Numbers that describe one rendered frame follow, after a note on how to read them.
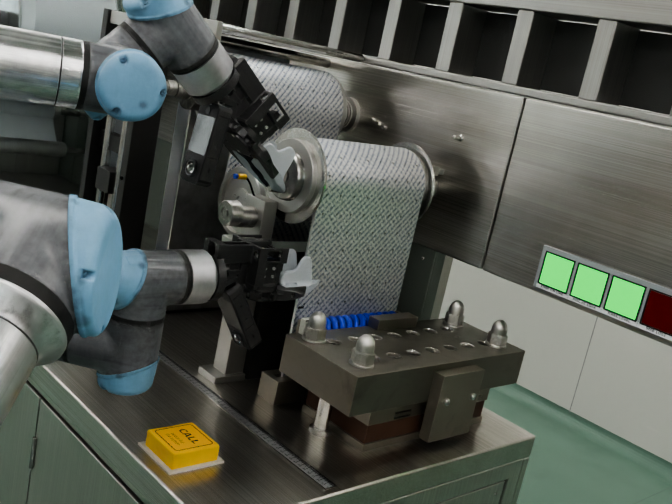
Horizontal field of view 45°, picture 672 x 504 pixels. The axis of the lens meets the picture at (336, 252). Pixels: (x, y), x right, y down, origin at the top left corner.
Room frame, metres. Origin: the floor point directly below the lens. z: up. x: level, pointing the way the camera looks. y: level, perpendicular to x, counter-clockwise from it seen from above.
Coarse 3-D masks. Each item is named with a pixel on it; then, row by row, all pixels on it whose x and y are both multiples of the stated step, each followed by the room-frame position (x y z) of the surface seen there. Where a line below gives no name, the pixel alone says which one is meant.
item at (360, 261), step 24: (336, 216) 1.24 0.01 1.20; (360, 216) 1.28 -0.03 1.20; (312, 240) 1.21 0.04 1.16; (336, 240) 1.25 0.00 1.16; (360, 240) 1.28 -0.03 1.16; (384, 240) 1.32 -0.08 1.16; (408, 240) 1.37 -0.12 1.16; (312, 264) 1.22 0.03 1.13; (336, 264) 1.25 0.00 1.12; (360, 264) 1.29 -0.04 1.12; (384, 264) 1.33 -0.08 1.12; (336, 288) 1.26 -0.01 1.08; (360, 288) 1.30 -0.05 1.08; (384, 288) 1.34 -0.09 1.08; (312, 312) 1.23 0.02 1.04; (336, 312) 1.27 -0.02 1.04; (360, 312) 1.31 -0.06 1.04
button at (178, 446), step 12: (156, 432) 0.97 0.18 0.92; (168, 432) 0.97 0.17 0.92; (180, 432) 0.98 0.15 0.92; (192, 432) 0.99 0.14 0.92; (156, 444) 0.95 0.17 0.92; (168, 444) 0.94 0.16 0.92; (180, 444) 0.95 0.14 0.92; (192, 444) 0.96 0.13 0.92; (204, 444) 0.96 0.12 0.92; (216, 444) 0.97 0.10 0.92; (168, 456) 0.93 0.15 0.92; (180, 456) 0.93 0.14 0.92; (192, 456) 0.94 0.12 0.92; (204, 456) 0.95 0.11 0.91; (216, 456) 0.97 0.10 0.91
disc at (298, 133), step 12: (288, 132) 1.27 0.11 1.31; (300, 132) 1.25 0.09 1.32; (276, 144) 1.29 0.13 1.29; (312, 144) 1.23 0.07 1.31; (324, 156) 1.21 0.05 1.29; (324, 168) 1.20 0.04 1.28; (324, 180) 1.20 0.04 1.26; (312, 204) 1.21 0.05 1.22; (288, 216) 1.24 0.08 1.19; (300, 216) 1.22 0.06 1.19
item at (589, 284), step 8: (584, 272) 1.23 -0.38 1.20; (592, 272) 1.22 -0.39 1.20; (600, 272) 1.21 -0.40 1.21; (576, 280) 1.23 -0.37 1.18; (584, 280) 1.22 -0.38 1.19; (592, 280) 1.21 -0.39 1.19; (600, 280) 1.21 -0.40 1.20; (576, 288) 1.23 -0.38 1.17; (584, 288) 1.22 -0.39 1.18; (592, 288) 1.21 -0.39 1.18; (600, 288) 1.20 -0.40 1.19; (576, 296) 1.23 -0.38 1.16; (584, 296) 1.22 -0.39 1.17; (592, 296) 1.21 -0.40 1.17; (600, 296) 1.20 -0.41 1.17
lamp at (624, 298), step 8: (616, 280) 1.19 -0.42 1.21; (616, 288) 1.19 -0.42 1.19; (624, 288) 1.18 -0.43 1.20; (632, 288) 1.17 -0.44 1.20; (640, 288) 1.16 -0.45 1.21; (608, 296) 1.19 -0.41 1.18; (616, 296) 1.18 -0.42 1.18; (624, 296) 1.17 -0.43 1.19; (632, 296) 1.17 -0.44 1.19; (640, 296) 1.16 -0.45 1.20; (608, 304) 1.19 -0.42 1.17; (616, 304) 1.18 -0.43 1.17; (624, 304) 1.17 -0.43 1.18; (632, 304) 1.16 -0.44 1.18; (616, 312) 1.18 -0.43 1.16; (624, 312) 1.17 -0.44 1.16; (632, 312) 1.16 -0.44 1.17
